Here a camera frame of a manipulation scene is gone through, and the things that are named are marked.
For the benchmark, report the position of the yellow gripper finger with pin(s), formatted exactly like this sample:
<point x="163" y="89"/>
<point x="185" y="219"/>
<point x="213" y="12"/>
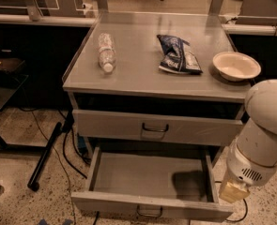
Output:
<point x="232" y="191"/>

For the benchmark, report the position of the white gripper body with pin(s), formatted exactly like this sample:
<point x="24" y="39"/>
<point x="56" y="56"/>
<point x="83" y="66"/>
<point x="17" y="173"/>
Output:
<point x="245" y="168"/>

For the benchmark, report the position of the grey drawer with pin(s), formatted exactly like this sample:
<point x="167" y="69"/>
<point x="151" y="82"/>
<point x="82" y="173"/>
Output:
<point x="175" y="183"/>
<point x="157" y="128"/>

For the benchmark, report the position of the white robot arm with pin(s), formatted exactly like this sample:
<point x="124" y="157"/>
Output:
<point x="252" y="156"/>

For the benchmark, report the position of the grey top drawer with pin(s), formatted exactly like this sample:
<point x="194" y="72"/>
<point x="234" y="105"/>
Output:
<point x="157" y="128"/>

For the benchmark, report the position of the grey drawer cabinet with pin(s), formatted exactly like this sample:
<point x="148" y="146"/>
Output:
<point x="137" y="85"/>

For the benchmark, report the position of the white bowl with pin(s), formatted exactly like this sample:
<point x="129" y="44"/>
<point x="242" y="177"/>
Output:
<point x="236" y="66"/>

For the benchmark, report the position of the blue chip bag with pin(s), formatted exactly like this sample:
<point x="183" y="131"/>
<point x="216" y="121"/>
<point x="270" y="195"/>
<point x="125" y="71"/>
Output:
<point x="177" y="56"/>

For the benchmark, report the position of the clear plastic water bottle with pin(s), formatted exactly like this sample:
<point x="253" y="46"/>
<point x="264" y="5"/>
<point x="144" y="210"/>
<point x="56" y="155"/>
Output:
<point x="107" y="55"/>

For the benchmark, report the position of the black metal stand leg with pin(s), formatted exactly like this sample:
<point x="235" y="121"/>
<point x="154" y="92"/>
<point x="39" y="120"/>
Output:
<point x="33" y="181"/>

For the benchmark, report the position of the dark side shelf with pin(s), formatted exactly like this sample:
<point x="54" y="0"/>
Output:
<point x="11" y="75"/>

